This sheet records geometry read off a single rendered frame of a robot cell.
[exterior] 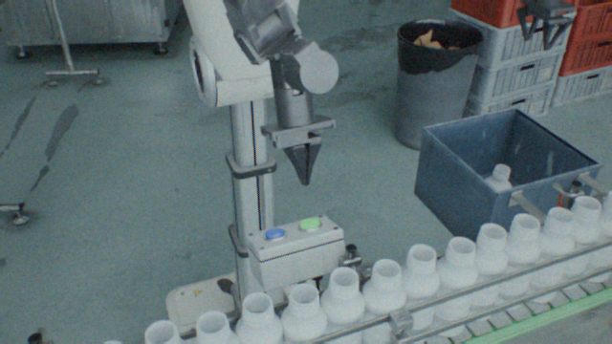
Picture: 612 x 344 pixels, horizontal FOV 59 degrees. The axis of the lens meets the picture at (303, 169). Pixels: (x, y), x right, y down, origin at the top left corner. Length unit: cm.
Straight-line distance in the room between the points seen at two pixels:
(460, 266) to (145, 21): 376
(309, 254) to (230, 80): 45
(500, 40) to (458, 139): 160
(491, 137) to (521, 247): 82
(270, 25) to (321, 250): 35
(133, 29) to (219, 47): 328
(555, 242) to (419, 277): 23
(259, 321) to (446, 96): 239
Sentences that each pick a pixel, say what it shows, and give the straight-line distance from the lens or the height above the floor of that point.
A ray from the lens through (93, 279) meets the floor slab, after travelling 249.
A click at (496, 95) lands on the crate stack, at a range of 332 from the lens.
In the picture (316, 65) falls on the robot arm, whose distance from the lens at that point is 72.
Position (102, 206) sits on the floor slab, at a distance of 286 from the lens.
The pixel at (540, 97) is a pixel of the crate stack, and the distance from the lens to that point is 364.
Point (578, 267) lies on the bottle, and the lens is 99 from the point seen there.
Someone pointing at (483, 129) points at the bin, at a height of 90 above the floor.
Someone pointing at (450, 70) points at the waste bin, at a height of 52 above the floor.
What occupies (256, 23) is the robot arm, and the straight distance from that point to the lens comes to 75.
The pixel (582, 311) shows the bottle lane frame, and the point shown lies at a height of 98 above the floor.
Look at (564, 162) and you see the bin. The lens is 156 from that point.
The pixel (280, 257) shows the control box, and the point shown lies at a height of 110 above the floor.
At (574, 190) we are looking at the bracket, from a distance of 109.
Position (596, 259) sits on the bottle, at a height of 105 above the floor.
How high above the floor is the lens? 168
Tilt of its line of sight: 35 degrees down
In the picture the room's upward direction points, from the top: straight up
